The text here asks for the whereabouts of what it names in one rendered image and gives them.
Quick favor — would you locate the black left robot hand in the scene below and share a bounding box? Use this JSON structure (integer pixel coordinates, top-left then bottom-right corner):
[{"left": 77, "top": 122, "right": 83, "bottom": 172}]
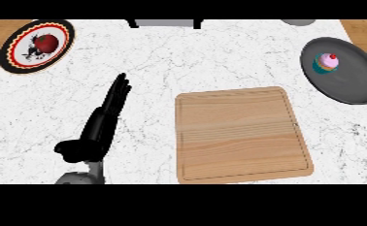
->
[{"left": 54, "top": 72, "right": 134, "bottom": 164}]

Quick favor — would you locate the wooden cutting board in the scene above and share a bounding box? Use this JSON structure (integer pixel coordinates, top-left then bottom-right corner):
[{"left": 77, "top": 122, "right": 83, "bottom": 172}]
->
[{"left": 173, "top": 85, "right": 316, "bottom": 184}]

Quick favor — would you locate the pink frosted cupcake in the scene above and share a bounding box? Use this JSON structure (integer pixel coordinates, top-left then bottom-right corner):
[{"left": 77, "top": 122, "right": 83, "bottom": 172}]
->
[{"left": 313, "top": 52, "right": 342, "bottom": 76}]

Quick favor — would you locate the dark grey pan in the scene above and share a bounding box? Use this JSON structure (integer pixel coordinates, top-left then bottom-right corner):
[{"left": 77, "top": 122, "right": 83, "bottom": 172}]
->
[{"left": 298, "top": 36, "right": 367, "bottom": 106}]

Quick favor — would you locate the red tomato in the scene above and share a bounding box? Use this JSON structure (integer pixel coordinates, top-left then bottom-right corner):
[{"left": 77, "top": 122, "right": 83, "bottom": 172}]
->
[{"left": 33, "top": 33, "right": 61, "bottom": 54}]

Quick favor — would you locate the patterned round plate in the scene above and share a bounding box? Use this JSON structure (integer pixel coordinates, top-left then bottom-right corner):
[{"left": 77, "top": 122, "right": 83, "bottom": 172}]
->
[{"left": 0, "top": 19, "right": 76, "bottom": 75}]

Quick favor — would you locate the grey appliance with black legs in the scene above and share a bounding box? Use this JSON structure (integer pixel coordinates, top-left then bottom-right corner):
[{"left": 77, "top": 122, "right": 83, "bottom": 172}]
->
[{"left": 125, "top": 19, "right": 205, "bottom": 30}]

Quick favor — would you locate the grey round object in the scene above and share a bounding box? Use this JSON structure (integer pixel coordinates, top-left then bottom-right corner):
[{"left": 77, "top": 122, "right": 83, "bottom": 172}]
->
[{"left": 280, "top": 19, "right": 317, "bottom": 27}]

